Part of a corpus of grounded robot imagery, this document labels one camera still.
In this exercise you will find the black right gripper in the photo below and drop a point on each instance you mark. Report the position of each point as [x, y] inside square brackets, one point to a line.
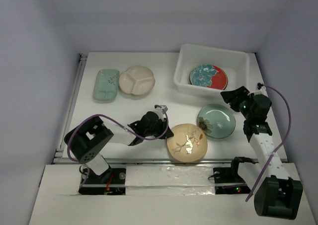
[241, 93]

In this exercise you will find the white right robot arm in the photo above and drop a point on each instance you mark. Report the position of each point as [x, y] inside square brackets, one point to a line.
[275, 194]

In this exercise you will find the brown rimmed cream plate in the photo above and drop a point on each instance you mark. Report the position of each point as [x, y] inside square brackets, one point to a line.
[219, 82]

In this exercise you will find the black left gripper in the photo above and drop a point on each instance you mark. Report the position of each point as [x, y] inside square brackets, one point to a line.
[162, 124]

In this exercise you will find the light green rectangular dish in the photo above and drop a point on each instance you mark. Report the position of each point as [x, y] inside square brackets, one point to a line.
[106, 85]

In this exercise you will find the red plate with teal flower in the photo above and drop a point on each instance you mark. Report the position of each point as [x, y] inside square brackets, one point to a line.
[207, 69]

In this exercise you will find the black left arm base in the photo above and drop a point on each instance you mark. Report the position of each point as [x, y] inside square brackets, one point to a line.
[112, 182]

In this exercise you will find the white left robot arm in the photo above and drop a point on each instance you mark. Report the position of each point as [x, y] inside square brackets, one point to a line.
[85, 142]

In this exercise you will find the beige bird painted plate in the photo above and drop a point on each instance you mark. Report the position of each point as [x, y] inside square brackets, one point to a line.
[189, 143]

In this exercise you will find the cream divided dish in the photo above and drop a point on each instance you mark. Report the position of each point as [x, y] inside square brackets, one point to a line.
[137, 80]

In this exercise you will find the white plastic bin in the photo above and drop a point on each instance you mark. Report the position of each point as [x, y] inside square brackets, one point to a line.
[234, 63]

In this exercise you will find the aluminium frame rail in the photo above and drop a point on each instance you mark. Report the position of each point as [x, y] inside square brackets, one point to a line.
[59, 150]

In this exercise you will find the light green round plate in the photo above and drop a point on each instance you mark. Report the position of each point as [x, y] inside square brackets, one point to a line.
[216, 121]

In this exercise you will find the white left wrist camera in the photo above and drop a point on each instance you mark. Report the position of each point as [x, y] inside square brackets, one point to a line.
[161, 111]

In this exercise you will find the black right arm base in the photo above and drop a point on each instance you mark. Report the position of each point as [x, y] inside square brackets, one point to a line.
[227, 180]

